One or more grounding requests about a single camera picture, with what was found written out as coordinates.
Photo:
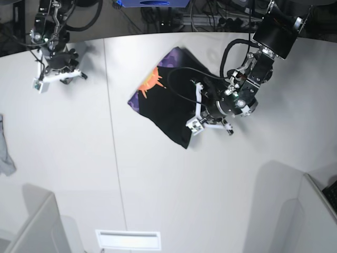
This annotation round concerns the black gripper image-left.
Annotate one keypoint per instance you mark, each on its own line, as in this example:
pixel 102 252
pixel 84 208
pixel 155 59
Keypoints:
pixel 63 62

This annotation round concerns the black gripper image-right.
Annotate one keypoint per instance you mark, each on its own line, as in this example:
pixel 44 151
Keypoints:
pixel 214 91

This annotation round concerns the black T-shirt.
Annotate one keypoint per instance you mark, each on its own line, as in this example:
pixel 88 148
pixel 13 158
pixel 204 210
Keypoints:
pixel 167 95

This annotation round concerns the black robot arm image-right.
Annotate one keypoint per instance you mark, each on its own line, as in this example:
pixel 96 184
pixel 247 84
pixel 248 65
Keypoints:
pixel 274 38

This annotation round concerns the blue box with oval logo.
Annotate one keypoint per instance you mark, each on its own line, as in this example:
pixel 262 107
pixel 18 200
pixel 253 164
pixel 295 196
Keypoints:
pixel 154 3

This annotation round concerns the grey cloth at table edge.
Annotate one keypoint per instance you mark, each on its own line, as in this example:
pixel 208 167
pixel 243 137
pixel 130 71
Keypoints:
pixel 7 164

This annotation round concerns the black keyboard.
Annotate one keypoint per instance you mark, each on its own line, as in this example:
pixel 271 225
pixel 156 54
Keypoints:
pixel 331 195

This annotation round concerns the white partition right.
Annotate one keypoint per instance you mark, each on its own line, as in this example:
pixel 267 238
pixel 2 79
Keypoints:
pixel 306 223

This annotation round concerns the white partition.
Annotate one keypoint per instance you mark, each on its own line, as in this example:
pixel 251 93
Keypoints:
pixel 306 223
pixel 31 221

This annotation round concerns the white partition left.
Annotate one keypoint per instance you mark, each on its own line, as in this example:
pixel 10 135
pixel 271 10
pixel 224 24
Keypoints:
pixel 31 221

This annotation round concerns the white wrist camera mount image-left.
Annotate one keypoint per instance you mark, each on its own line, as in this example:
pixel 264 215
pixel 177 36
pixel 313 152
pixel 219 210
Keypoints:
pixel 42 81

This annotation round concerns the white wrist camera mount image-right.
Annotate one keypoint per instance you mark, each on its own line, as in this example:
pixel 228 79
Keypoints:
pixel 203 118

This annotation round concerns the white cable slot plate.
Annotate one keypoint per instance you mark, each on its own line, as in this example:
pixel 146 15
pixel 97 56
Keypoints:
pixel 129 240

